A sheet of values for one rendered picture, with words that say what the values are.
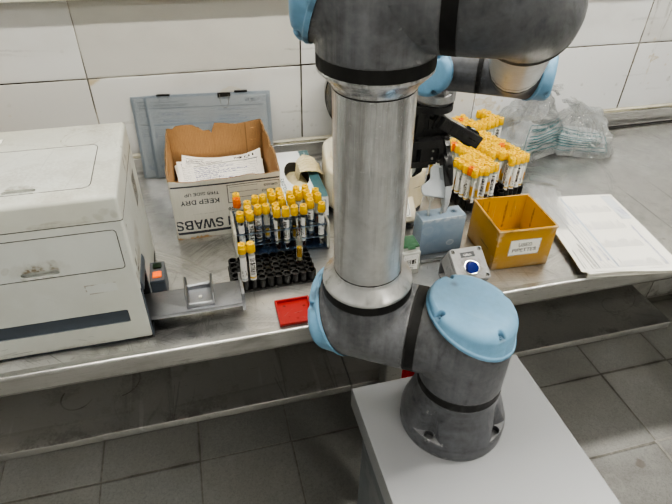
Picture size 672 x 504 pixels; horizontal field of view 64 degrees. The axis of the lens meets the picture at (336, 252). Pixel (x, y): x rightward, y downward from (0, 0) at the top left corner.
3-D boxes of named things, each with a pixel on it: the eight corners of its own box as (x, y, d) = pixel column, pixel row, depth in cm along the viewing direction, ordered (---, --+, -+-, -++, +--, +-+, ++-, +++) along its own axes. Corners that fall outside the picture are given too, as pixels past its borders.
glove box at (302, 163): (285, 226, 126) (283, 191, 121) (269, 177, 145) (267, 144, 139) (336, 219, 129) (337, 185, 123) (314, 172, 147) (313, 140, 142)
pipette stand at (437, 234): (420, 263, 116) (426, 225, 110) (407, 245, 121) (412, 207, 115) (462, 256, 118) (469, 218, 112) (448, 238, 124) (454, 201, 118)
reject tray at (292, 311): (280, 327, 100) (280, 324, 99) (274, 303, 105) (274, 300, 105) (316, 321, 101) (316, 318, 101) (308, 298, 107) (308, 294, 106)
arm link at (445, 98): (447, 68, 99) (468, 83, 92) (443, 92, 101) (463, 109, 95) (409, 71, 97) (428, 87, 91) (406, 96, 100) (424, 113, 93)
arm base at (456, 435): (517, 456, 75) (533, 412, 69) (411, 465, 74) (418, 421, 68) (483, 372, 87) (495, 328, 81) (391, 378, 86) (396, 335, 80)
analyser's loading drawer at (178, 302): (131, 328, 96) (125, 307, 93) (133, 303, 101) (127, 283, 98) (246, 309, 101) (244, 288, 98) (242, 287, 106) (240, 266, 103)
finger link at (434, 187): (421, 216, 103) (414, 168, 103) (449, 212, 104) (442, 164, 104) (427, 215, 100) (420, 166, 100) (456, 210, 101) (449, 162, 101)
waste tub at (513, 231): (490, 271, 114) (499, 233, 108) (465, 235, 125) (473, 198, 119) (547, 264, 117) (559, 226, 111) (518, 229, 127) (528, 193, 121)
